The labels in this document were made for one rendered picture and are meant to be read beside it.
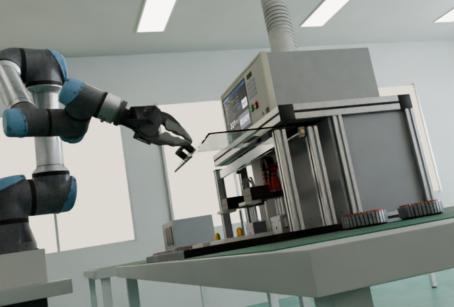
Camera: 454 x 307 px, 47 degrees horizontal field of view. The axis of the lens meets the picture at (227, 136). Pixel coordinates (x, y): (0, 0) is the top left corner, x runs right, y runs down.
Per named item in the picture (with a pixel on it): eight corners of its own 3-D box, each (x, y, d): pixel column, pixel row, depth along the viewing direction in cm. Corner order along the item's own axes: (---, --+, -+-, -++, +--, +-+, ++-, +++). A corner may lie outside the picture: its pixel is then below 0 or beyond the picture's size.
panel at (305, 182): (349, 221, 142) (326, 117, 148) (263, 237, 203) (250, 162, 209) (352, 220, 142) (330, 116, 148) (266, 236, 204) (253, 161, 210)
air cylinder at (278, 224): (282, 233, 154) (278, 214, 155) (273, 234, 161) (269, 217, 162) (297, 230, 155) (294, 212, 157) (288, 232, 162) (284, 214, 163)
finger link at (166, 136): (188, 146, 145) (157, 133, 143) (192, 141, 139) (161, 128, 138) (184, 156, 144) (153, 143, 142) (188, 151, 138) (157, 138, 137)
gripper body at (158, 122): (161, 123, 146) (121, 105, 144) (167, 114, 138) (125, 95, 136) (151, 147, 143) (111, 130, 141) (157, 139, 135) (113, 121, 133)
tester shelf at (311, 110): (280, 120, 142) (278, 105, 143) (215, 167, 205) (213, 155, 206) (413, 107, 156) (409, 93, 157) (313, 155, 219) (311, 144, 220)
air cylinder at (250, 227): (255, 238, 176) (251, 222, 177) (247, 239, 183) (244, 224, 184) (268, 235, 178) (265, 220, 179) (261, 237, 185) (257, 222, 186)
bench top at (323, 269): (317, 298, 53) (307, 249, 54) (117, 277, 257) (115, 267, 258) (859, 177, 85) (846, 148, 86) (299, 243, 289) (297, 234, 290)
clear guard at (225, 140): (192, 156, 136) (188, 134, 138) (173, 172, 159) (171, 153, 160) (302, 143, 147) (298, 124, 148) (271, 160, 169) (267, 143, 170)
